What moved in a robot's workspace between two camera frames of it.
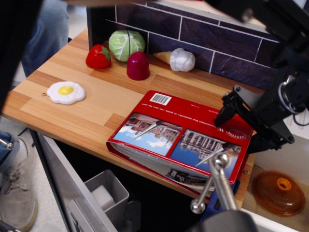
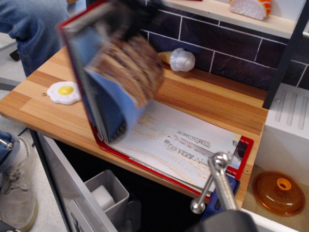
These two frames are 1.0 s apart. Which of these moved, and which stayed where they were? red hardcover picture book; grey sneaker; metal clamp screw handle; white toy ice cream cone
Moved: red hardcover picture book
Stayed: metal clamp screw handle; grey sneaker; white toy ice cream cone
